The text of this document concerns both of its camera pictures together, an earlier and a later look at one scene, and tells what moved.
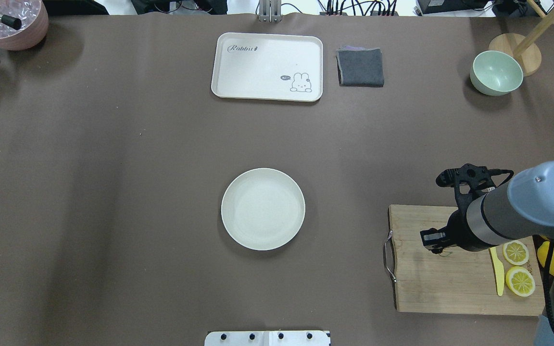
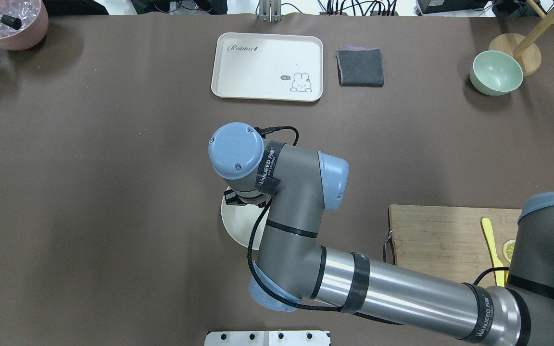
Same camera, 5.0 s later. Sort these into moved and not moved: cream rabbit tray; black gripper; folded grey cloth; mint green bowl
Moved: black gripper
Not moved: folded grey cloth; cream rabbit tray; mint green bowl
